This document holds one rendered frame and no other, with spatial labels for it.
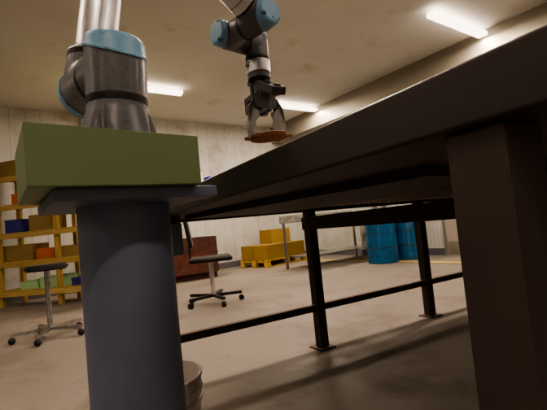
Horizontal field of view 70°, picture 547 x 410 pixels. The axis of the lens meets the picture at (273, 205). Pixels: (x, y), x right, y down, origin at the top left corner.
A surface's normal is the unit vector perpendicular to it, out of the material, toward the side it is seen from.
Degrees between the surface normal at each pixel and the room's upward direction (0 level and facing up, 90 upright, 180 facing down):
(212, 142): 90
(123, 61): 92
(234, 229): 90
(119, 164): 90
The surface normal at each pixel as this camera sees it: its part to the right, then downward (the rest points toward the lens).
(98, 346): -0.39, -0.01
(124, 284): 0.22, -0.07
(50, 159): 0.58, -0.10
